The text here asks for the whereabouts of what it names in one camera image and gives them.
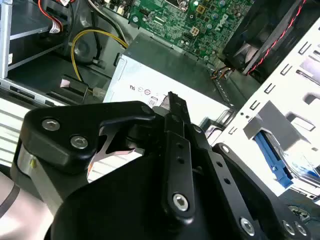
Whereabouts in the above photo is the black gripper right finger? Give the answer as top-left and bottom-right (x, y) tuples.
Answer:
(177, 94), (313, 240)

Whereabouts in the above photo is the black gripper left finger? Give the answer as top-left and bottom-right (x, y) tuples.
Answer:
(21, 91), (196, 218)

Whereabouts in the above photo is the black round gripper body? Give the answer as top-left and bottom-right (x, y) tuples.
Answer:
(44, 117), (247, 240)

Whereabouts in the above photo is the hard disk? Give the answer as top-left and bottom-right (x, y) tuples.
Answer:
(252, 129), (320, 201)

